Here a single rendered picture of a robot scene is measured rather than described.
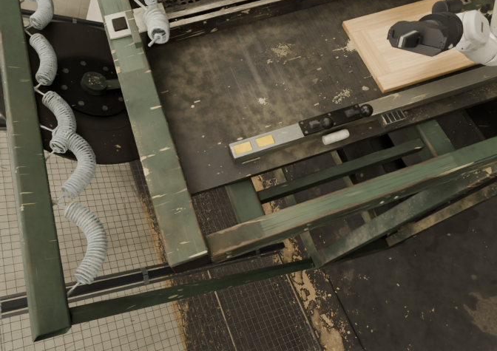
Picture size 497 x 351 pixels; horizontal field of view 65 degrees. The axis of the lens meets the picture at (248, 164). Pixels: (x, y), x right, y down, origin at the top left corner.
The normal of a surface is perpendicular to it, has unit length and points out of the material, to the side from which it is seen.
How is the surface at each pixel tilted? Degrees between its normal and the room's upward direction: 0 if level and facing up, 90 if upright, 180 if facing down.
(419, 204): 0
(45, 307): 90
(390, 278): 0
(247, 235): 59
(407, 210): 0
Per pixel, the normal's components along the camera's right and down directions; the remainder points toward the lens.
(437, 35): -0.72, 0.31
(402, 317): -0.80, 0.04
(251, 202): 0.02, -0.42
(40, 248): 0.50, -0.51
